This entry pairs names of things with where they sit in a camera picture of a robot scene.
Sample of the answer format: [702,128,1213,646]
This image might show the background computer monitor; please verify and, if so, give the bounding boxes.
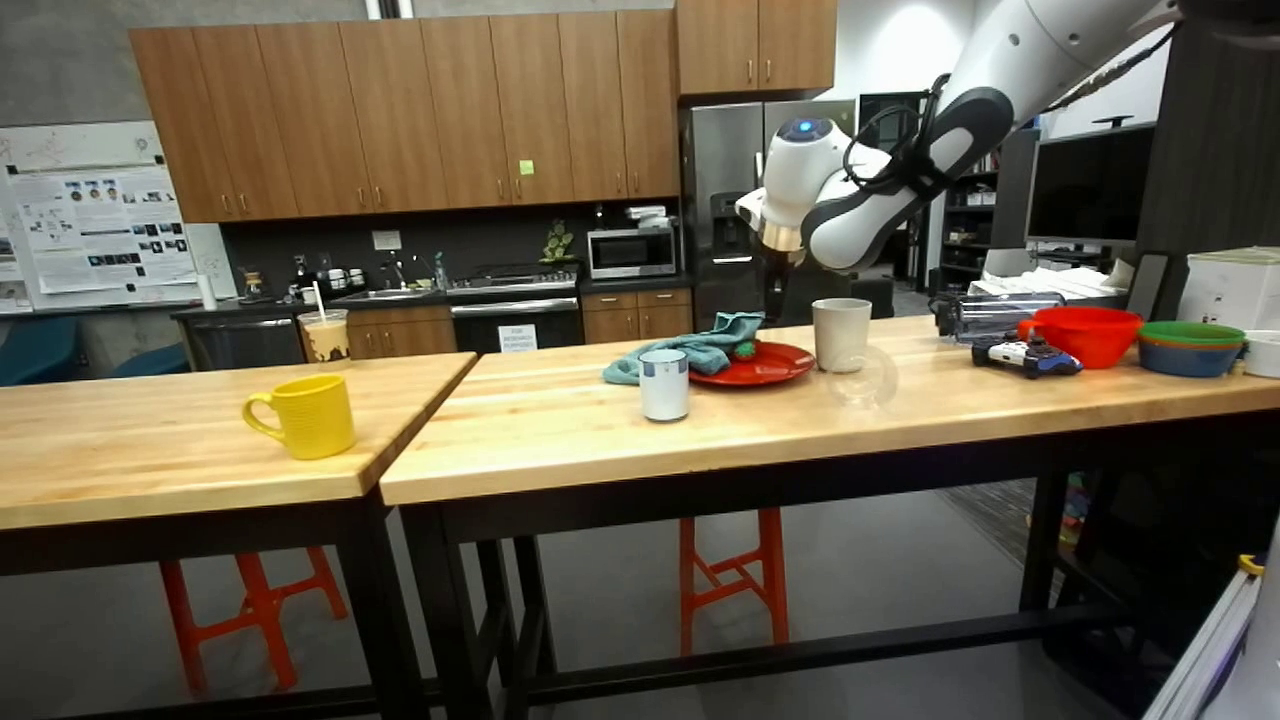
[1023,120,1161,252]

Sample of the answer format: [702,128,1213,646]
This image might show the white poster board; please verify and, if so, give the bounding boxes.
[0,120,239,319]

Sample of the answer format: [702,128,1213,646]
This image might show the black oven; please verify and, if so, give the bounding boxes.
[447,293,589,359]

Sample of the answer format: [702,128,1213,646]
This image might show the grey lounge chair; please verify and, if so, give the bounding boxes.
[76,312,199,386]

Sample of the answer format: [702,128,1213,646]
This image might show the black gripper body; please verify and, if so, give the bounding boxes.
[748,217,816,297]

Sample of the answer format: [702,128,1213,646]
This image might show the wooden wall cabinets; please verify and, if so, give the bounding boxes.
[130,8,683,229]

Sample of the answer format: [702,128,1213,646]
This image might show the black shelf rack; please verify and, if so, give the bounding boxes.
[933,157,1006,293]

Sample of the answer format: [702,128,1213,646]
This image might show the yellow mug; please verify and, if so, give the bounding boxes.
[239,373,359,464]

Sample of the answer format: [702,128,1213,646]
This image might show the black undercounter appliance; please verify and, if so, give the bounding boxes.
[177,310,310,376]

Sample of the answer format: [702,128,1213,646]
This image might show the small green plant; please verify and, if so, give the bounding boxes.
[537,217,582,273]

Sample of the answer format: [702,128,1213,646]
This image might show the orange wooden-seat stool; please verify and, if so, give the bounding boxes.
[155,542,351,699]
[675,505,792,661]

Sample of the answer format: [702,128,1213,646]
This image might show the dark kitchen countertop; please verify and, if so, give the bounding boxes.
[171,269,696,319]

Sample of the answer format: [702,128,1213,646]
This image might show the black monitor with stand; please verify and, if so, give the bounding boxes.
[1128,0,1280,323]

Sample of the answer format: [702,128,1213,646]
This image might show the red plate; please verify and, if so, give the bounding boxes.
[688,336,821,392]

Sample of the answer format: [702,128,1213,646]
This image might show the large white box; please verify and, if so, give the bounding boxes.
[1178,246,1280,336]

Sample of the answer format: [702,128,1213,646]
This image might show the blue lounge chair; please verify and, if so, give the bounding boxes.
[0,312,89,392]

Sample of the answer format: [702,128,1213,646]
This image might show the tall white cup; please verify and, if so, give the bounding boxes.
[807,293,875,376]

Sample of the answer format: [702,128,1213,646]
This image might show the blue bowl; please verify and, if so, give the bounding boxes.
[1137,342,1248,386]

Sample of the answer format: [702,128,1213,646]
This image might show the blue black handheld device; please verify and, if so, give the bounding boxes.
[969,331,1089,386]

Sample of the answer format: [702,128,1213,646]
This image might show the drink cup with straw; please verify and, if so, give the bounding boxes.
[297,283,356,367]

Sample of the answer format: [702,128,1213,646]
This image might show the white bowl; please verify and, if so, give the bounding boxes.
[1236,323,1280,386]

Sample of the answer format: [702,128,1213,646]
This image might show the white cloth pile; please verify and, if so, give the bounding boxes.
[969,259,1128,310]

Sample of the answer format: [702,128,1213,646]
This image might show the white leaning board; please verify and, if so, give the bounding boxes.
[1139,523,1280,720]

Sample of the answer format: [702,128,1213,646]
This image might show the stainless steel fridge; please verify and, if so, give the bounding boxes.
[682,98,860,331]

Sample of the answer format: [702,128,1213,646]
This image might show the black metal table frame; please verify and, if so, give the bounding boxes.
[0,492,407,720]
[378,406,1280,720]

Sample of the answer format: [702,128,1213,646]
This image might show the red bowl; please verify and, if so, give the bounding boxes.
[1016,304,1147,373]

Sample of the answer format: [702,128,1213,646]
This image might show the green bowl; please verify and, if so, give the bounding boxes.
[1137,316,1253,356]

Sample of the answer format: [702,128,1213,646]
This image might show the wooden cabinet above fridge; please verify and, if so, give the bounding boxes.
[673,0,845,101]

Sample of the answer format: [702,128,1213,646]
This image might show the black cylindrical bag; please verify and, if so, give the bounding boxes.
[930,288,1064,347]

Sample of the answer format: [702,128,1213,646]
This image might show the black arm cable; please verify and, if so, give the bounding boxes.
[840,69,962,204]

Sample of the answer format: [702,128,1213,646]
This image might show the wooden base cabinet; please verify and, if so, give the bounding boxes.
[344,304,461,363]
[582,283,696,347]

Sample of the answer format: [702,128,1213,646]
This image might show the silver microwave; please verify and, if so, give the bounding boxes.
[582,220,683,283]

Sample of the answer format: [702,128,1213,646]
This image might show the green towel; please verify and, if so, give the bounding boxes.
[601,310,772,392]

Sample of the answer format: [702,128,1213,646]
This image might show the small white can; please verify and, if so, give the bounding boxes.
[636,345,691,429]

